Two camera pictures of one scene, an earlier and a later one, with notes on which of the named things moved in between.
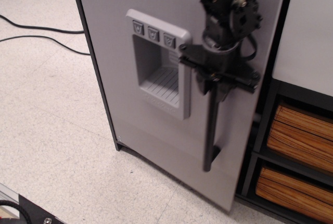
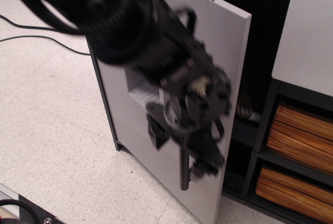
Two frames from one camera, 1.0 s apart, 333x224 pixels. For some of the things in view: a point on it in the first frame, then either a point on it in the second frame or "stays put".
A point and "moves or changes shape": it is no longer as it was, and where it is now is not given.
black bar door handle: x=210 y=152 moves or changes shape
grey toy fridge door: x=173 y=145 moves or changes shape
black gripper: x=228 y=65 -> x=194 y=113
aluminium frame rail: x=7 y=194 stays put
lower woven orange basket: x=295 y=194 stays put
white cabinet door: x=304 y=55 stays put
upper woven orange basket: x=307 y=137 stays put
